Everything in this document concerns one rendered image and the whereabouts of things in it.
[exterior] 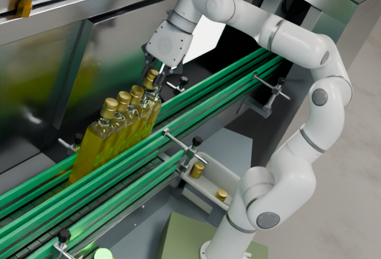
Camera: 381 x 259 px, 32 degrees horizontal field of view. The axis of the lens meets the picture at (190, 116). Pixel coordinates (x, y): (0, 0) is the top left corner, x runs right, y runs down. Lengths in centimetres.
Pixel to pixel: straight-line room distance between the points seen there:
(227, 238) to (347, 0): 114
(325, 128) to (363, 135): 314
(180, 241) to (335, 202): 214
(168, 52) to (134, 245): 56
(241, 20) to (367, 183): 261
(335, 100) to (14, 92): 74
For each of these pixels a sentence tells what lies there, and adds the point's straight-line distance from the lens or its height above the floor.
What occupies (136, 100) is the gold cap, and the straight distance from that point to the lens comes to 175.
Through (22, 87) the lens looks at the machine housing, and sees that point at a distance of 161.
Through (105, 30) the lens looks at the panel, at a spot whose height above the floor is 128.
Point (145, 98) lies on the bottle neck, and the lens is 181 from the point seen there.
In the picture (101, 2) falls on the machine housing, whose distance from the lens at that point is 162.
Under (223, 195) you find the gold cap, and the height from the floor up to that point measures 81.
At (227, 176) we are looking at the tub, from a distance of 218.
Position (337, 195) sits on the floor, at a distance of 396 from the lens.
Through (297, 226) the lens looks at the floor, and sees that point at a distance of 356.
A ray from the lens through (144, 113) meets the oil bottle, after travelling 182.
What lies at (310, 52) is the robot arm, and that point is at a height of 148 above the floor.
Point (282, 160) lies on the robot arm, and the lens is 160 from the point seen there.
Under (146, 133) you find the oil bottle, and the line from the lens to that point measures 193.
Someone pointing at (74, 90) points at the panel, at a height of 111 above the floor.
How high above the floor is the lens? 208
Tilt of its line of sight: 32 degrees down
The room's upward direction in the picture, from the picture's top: 25 degrees clockwise
